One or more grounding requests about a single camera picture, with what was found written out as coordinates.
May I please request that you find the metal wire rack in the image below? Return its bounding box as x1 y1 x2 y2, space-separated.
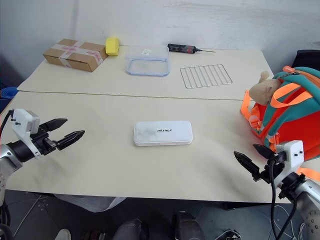
179 63 234 89

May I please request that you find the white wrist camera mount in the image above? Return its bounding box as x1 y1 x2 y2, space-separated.
273 139 305 186
11 108 41 160

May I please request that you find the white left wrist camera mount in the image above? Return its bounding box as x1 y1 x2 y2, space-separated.
11 108 41 160

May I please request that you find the beige plush toy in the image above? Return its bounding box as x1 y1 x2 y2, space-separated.
249 71 283 105

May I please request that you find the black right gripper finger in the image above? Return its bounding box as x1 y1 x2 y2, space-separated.
233 150 261 176
253 143 277 160

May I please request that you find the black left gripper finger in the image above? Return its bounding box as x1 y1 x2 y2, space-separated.
39 118 69 134
56 129 86 151

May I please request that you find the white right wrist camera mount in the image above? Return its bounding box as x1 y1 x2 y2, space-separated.
273 139 305 186

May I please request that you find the clear blue-rimmed plastic container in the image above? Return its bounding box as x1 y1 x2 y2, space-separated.
125 45 170 78

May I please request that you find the dark rounded shape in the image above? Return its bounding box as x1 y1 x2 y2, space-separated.
116 218 149 240

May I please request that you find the orange and teal backpack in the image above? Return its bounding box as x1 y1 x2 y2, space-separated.
240 65 320 181

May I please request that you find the white shoe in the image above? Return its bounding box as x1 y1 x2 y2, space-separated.
54 228 73 240

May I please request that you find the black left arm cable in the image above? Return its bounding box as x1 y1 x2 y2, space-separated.
0 109 14 142

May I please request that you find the blue round object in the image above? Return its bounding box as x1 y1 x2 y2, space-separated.
0 86 18 100

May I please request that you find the black chair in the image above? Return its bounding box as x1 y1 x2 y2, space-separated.
290 49 320 69

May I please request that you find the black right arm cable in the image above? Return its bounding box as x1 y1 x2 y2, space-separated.
266 158 299 240

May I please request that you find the black and red electric screwdriver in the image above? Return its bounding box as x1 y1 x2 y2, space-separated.
167 43 217 55

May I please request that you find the taped cardboard box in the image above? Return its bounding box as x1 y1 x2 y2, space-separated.
42 38 110 73

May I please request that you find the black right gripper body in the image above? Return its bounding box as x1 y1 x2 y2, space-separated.
251 152 286 185

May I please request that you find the white rectangular case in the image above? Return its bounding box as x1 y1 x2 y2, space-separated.
132 120 194 148

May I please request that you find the white floor cable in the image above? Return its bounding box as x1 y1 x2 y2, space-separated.
272 203 308 240

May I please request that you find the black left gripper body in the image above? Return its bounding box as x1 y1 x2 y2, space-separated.
30 131 60 157

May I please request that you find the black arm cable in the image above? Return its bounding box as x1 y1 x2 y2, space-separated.
0 109 14 142
266 158 299 240

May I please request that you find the white plastic sheet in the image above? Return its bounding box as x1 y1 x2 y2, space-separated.
53 193 127 214

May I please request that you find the yellow sponge block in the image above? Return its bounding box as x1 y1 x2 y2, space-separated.
104 36 121 57

